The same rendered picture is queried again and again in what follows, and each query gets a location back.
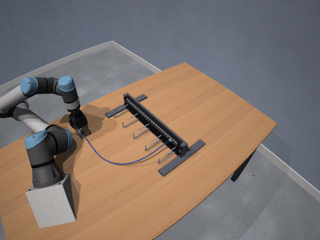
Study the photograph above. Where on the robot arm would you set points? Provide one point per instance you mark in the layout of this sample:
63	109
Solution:
47	140

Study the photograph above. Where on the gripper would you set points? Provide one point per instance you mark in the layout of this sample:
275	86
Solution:
79	121

